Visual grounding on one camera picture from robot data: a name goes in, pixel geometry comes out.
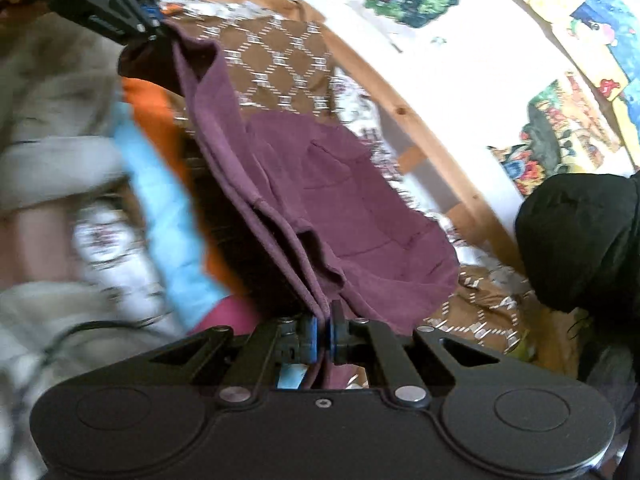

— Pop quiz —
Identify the maroon long-sleeve top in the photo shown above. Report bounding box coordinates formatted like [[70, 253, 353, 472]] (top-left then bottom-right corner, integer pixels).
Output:
[[118, 25, 459, 335]]

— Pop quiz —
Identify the orange and blue blanket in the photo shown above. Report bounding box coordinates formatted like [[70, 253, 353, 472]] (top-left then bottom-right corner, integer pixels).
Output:
[[114, 78, 262, 335]]

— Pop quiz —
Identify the cream fleece blanket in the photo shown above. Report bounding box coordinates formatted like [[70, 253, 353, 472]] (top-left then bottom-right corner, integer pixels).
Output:
[[1, 14, 182, 479]]

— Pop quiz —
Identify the brown PF patterned blanket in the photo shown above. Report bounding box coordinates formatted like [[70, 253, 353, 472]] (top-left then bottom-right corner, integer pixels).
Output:
[[164, 12, 582, 376]]

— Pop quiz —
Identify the black puffer jacket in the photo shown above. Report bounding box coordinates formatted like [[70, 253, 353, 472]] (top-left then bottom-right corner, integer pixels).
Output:
[[514, 171, 640, 386]]

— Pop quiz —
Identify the colourful landscape poster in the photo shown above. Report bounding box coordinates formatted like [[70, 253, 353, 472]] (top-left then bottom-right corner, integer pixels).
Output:
[[488, 72, 634, 198]]

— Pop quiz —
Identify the black cable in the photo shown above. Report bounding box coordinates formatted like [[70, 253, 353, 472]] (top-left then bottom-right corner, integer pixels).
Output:
[[44, 320, 187, 366]]

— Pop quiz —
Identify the wooden bed frame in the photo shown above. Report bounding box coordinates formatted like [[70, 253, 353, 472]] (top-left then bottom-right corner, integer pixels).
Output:
[[146, 0, 526, 276]]

